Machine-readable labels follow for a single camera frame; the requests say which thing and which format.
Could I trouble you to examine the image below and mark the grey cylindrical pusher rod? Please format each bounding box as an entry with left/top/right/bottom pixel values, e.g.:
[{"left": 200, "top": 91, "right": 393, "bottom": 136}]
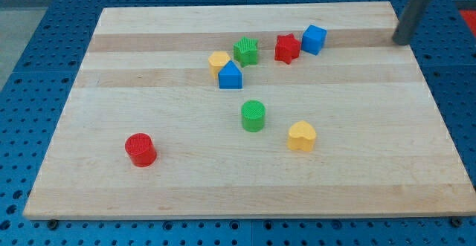
[{"left": 392, "top": 0, "right": 431, "bottom": 45}]

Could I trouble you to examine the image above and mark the blue cube block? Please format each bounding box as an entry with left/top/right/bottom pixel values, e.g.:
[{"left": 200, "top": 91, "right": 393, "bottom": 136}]
[{"left": 301, "top": 25, "right": 327, "bottom": 55}]

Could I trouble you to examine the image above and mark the red star block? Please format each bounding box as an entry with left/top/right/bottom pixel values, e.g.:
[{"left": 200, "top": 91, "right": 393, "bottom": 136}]
[{"left": 274, "top": 33, "right": 301, "bottom": 65}]

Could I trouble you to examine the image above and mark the wooden board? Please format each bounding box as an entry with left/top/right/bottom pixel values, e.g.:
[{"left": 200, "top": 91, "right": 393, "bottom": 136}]
[{"left": 24, "top": 1, "right": 475, "bottom": 220}]

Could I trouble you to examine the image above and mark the green star block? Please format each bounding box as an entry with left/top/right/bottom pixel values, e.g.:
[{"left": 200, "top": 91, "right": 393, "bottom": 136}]
[{"left": 234, "top": 36, "right": 259, "bottom": 67}]

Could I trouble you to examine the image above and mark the yellow heart block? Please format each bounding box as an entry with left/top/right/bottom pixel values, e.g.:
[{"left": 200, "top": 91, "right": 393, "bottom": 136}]
[{"left": 287, "top": 120, "right": 317, "bottom": 152}]

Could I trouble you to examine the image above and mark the green cylinder block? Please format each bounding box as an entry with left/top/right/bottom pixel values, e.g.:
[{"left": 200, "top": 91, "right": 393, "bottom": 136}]
[{"left": 241, "top": 100, "right": 266, "bottom": 132}]

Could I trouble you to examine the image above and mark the blue pentagon house block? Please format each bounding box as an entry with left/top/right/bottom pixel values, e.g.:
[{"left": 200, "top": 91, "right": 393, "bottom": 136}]
[{"left": 218, "top": 60, "right": 242, "bottom": 89}]

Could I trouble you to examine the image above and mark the yellow hexagon block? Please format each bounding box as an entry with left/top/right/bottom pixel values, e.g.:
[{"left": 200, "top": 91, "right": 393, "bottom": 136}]
[{"left": 208, "top": 51, "right": 231, "bottom": 80}]

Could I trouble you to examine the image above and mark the black bolt front right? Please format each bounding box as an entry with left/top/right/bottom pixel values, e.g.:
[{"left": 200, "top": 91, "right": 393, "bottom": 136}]
[{"left": 450, "top": 217, "right": 463, "bottom": 228}]

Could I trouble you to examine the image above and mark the black bolt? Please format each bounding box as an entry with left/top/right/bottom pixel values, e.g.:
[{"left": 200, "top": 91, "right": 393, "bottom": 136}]
[
  {"left": 450, "top": 217, "right": 463, "bottom": 228},
  {"left": 46, "top": 219, "right": 59, "bottom": 230}
]

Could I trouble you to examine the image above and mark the red cylinder block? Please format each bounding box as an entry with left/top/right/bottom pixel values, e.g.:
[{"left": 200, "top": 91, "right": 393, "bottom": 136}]
[{"left": 124, "top": 133, "right": 157, "bottom": 167}]

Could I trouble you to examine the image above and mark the black bolt front left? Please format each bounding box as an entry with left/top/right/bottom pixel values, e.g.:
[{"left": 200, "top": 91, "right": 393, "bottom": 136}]
[{"left": 46, "top": 219, "right": 59, "bottom": 230}]

